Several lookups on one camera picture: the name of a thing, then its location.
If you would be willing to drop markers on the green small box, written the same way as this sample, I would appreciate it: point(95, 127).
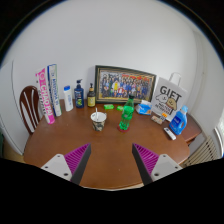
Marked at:
point(108, 106)
point(120, 108)

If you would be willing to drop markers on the pink tall box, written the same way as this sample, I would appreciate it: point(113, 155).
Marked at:
point(43, 96)

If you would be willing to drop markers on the white blue-capped bottle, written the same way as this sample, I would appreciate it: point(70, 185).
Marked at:
point(68, 98)

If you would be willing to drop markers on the green small box right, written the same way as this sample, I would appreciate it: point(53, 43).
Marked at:
point(120, 108)

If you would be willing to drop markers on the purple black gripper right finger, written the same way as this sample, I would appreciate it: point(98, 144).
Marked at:
point(152, 166)

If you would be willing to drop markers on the patterned ceramic mug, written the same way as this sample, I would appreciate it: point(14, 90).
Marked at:
point(98, 125)

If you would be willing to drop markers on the dark blue pump bottle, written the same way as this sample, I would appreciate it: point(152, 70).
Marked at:
point(79, 95)

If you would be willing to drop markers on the white gift paper bag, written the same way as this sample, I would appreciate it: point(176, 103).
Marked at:
point(168, 96)

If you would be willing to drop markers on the white green tall box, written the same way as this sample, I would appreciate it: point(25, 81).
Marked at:
point(53, 89)

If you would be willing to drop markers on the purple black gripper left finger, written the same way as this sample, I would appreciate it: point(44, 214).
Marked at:
point(70, 166)

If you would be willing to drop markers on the round red coaster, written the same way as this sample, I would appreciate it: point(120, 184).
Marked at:
point(121, 130)

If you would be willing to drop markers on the framed group photo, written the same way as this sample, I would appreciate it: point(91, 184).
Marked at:
point(115, 84)

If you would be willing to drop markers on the brown wooden chair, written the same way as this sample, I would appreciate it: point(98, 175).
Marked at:
point(28, 102)

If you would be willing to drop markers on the white radiator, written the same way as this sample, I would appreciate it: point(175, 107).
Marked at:
point(205, 153)

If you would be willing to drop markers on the amber pump bottle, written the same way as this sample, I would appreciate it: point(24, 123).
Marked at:
point(91, 96)

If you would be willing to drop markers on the small snack packet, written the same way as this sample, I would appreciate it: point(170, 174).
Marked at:
point(157, 120)

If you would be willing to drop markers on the white spoon in mug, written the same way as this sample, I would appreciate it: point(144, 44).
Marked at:
point(96, 114)

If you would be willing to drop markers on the green small box left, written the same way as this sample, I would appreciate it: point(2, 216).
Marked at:
point(108, 106)

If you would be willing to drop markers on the green plastic soda bottle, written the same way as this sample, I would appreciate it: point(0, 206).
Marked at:
point(127, 113)

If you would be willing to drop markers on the white remote control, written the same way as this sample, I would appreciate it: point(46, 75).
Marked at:
point(170, 134)

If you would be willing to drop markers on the blue detergent bottle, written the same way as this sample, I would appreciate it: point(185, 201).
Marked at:
point(179, 121)

